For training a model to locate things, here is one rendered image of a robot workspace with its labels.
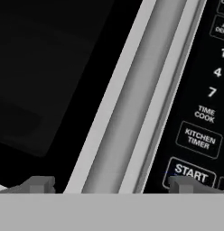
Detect grey microwave door handle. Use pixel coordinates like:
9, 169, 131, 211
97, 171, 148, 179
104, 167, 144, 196
81, 0, 190, 194

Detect microwave start button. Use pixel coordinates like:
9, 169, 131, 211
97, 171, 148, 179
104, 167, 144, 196
162, 156, 218, 189

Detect black microwave oven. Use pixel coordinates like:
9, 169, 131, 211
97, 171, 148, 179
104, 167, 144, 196
133, 0, 224, 194

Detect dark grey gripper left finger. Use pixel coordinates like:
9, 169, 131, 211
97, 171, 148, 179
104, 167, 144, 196
0, 175, 56, 194

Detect black glass microwave door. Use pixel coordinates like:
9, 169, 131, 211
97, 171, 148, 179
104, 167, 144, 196
0, 0, 208, 194

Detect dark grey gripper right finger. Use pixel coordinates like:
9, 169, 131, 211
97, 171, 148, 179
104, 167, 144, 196
168, 175, 224, 194

